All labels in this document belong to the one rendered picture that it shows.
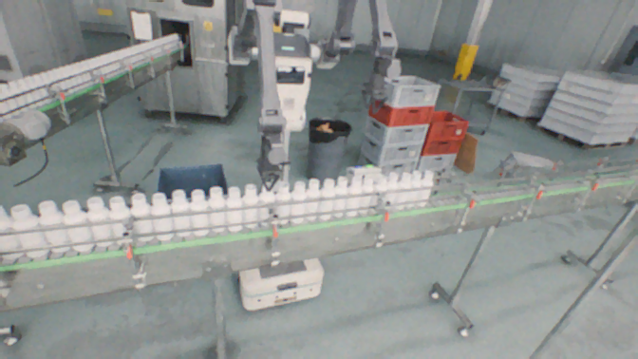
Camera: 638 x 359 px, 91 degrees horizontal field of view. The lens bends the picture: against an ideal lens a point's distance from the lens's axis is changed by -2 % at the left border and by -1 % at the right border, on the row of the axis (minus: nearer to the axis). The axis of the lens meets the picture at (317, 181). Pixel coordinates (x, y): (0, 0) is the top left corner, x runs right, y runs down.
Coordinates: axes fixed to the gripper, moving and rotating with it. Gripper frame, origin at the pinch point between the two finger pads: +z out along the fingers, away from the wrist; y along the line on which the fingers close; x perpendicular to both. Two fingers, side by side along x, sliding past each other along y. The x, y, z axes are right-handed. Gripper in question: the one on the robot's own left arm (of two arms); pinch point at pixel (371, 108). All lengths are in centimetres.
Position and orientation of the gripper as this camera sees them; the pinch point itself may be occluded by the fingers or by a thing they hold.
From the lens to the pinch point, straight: 133.7
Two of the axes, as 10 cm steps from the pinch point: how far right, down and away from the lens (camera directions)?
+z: -1.2, 8.5, 5.1
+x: -9.3, 0.7, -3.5
